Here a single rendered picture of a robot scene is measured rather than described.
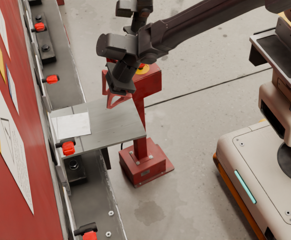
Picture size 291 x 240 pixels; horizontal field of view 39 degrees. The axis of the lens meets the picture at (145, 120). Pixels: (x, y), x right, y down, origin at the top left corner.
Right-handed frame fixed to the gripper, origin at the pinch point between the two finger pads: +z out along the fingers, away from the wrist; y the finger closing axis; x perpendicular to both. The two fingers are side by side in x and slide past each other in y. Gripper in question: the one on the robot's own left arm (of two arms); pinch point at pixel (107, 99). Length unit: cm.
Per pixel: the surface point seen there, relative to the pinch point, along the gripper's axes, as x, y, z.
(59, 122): -9.1, -2.1, 13.6
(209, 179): 99, -25, 66
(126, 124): 6.9, 4.9, 4.1
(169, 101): 98, -86, 67
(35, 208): -40, 60, -36
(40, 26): -23.2, -6.8, -14.0
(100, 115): 1.3, -0.9, 7.5
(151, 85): 38, -35, 19
